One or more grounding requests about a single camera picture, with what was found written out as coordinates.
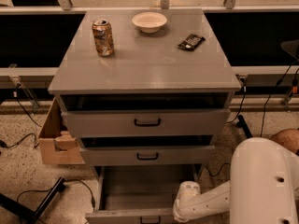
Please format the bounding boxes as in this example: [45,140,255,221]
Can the grey bottom drawer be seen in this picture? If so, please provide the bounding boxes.
[86,164,198,224]

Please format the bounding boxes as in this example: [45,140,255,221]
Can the grey drawer cabinet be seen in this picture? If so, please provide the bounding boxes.
[48,8,242,179]

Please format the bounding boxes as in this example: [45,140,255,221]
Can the black stand leg right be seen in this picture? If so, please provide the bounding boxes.
[237,115,252,138]

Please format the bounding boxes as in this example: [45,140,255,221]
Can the gold soda can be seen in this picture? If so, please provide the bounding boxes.
[92,19,114,57]

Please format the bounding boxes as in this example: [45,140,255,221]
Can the black snack packet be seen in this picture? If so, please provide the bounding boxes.
[178,34,206,51]

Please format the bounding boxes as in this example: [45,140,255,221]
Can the cardboard box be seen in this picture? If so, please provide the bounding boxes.
[38,100,84,165]

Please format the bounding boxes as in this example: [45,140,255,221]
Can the person's bare leg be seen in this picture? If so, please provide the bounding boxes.
[271,129,299,154]

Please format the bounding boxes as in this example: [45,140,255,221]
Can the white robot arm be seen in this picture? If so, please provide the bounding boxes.
[173,137,299,224]

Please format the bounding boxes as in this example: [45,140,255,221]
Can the black floor cable right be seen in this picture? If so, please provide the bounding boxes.
[204,161,232,178]

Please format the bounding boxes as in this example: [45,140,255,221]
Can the black floor cable left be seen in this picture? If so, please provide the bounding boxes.
[16,178,96,224]

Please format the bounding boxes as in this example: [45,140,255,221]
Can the metal window railing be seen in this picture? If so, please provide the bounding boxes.
[0,0,299,16]

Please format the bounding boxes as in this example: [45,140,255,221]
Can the white paper bowl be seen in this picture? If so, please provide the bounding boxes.
[132,12,167,34]

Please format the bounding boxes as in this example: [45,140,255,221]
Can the grey top drawer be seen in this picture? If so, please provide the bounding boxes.
[62,109,230,138]

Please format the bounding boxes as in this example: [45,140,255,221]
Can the grey middle drawer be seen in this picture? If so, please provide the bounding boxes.
[80,146,215,166]

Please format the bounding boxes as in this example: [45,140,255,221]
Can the black floor cable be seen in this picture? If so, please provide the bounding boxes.
[204,161,232,178]
[16,178,96,224]

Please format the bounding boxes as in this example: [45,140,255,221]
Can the black wall cable left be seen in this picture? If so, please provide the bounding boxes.
[0,84,42,150]

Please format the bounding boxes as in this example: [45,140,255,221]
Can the grey drawer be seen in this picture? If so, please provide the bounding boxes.
[80,146,215,166]
[86,164,198,224]
[62,109,230,138]

